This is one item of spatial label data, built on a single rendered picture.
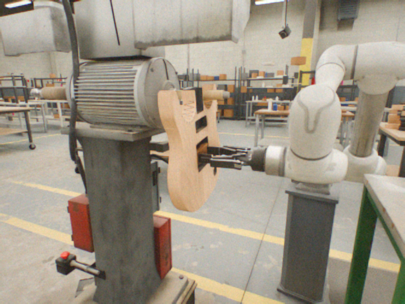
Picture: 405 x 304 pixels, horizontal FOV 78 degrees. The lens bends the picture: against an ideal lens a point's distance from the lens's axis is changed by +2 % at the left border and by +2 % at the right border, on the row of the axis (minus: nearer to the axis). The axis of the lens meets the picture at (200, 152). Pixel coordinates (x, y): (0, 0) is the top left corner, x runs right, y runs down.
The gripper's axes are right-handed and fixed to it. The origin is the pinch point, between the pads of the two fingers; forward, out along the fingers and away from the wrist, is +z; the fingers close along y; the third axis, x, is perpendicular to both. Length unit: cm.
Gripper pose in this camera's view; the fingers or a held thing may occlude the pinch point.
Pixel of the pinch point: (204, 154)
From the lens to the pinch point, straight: 83.5
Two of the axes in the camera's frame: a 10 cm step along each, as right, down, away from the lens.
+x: -0.6, -9.3, -3.6
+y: 4.0, -3.6, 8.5
